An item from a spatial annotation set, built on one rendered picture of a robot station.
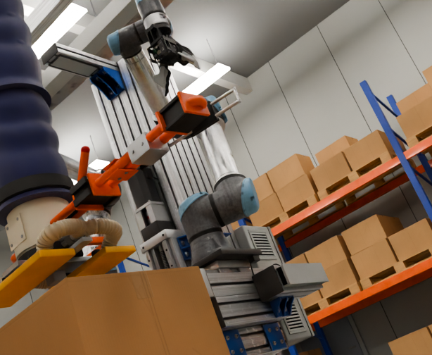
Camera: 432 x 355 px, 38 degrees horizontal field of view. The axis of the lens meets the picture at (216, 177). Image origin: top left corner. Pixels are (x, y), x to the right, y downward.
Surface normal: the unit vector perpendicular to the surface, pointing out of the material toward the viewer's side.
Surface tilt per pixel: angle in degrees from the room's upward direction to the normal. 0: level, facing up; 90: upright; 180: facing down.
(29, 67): 101
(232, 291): 90
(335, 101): 90
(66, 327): 90
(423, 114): 90
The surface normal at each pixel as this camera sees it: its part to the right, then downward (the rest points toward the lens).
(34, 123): 0.39, -0.74
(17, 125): 0.00, -0.70
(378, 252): -0.60, -0.10
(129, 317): 0.66, -0.50
